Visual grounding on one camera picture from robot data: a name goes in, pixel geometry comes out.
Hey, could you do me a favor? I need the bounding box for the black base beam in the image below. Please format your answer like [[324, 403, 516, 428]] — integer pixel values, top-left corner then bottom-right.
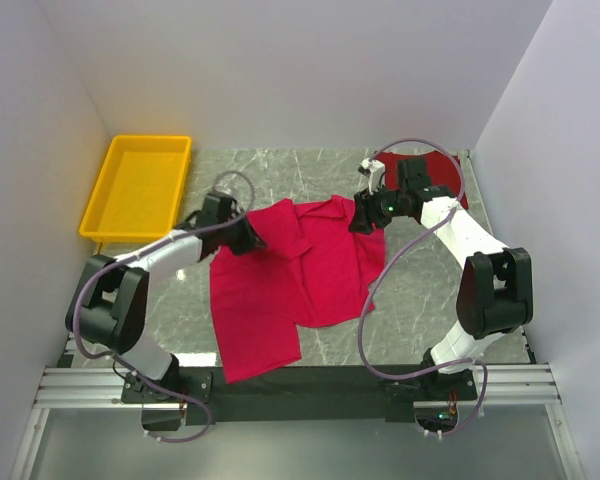
[[119, 363, 461, 429]]

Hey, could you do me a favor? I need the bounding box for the purple cable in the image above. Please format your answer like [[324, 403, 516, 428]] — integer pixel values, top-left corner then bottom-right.
[[358, 138, 489, 441], [74, 171, 256, 444]]

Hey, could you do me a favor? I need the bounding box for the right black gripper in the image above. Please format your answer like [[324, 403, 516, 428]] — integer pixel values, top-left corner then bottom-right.
[[348, 181, 408, 236]]

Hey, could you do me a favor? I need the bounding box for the yellow plastic tray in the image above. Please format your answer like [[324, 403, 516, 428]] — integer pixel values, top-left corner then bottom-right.
[[79, 135, 193, 244]]

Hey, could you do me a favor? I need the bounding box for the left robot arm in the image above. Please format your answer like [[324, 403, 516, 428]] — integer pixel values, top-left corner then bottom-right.
[[65, 191, 266, 402]]

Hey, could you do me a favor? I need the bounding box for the aluminium rail frame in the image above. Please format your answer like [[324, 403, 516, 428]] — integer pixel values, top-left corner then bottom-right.
[[11, 363, 584, 479]]

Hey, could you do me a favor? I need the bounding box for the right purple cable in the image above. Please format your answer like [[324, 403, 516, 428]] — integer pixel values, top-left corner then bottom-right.
[[358, 138, 489, 441]]

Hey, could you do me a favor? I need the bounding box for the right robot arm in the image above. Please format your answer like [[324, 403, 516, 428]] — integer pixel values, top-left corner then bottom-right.
[[349, 157, 533, 399]]

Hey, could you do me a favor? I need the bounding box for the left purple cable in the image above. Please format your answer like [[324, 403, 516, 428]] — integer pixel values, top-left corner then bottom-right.
[[74, 171, 256, 444]]

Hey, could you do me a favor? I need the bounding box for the folded dark red t-shirt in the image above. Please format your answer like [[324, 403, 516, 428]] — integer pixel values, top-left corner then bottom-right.
[[376, 151, 461, 195]]

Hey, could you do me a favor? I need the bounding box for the bright red t-shirt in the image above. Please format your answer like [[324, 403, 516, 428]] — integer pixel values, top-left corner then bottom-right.
[[210, 195, 387, 383]]

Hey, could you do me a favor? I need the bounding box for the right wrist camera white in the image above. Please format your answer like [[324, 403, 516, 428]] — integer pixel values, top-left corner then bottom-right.
[[358, 158, 386, 195]]

